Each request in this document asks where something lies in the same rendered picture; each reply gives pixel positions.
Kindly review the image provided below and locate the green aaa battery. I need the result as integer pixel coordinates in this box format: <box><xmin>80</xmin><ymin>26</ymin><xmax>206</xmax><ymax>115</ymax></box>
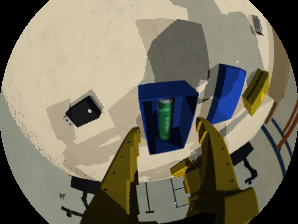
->
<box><xmin>158</xmin><ymin>98</ymin><xmax>173</xmax><ymax>140</ymax></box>

